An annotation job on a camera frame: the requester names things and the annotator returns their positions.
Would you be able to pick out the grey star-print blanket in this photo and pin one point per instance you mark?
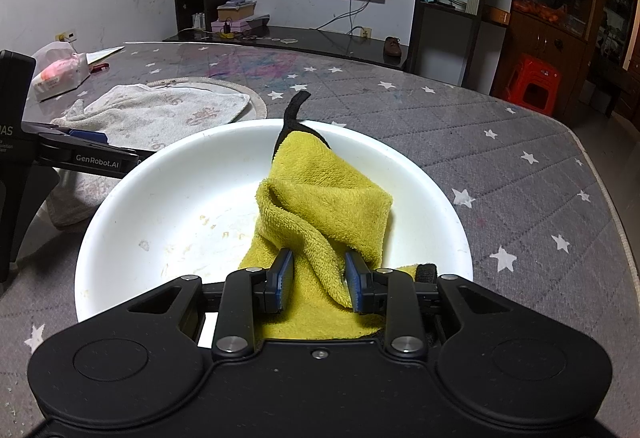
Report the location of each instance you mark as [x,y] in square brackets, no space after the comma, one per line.
[500,158]

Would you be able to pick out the pink and white tissue pack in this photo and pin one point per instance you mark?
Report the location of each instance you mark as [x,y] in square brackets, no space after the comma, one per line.
[57,71]

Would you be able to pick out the white paper sheet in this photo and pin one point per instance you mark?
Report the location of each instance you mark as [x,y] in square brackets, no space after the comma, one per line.
[102,54]

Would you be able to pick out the yellow cleaning cloth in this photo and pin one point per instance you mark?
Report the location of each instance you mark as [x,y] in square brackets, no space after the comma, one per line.
[325,188]

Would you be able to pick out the red plastic stool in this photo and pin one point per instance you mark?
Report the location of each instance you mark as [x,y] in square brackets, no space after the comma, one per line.
[532,83]

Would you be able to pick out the black television bench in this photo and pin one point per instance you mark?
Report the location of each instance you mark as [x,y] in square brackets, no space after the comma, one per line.
[320,43]

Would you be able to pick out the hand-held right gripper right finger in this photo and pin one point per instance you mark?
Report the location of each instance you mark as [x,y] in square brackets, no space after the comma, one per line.
[354,285]

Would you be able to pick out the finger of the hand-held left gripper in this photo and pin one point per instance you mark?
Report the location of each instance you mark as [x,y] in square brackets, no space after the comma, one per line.
[95,159]
[90,136]

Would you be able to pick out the pink flat box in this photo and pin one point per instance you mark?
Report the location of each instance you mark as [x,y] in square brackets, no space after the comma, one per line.
[229,25]

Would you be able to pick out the white printed towel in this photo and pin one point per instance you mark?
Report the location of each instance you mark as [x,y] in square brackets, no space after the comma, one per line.
[165,111]

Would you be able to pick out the brown cardboard box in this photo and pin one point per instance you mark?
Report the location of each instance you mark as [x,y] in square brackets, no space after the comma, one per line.
[236,11]

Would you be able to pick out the brown wooden cabinet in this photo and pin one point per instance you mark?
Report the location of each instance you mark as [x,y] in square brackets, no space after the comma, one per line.
[550,38]

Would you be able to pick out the white wall socket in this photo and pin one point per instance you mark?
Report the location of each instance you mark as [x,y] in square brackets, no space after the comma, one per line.
[66,37]

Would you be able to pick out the white bowl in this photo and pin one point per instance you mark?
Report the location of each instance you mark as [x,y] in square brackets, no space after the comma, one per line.
[175,198]

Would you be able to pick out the pile of oranges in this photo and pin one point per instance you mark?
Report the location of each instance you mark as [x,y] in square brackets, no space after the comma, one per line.
[537,9]

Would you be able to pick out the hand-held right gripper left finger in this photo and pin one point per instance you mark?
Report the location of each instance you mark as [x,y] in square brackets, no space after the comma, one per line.
[281,280]

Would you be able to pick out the brown shoe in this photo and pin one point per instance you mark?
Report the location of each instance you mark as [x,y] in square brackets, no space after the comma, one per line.
[393,47]

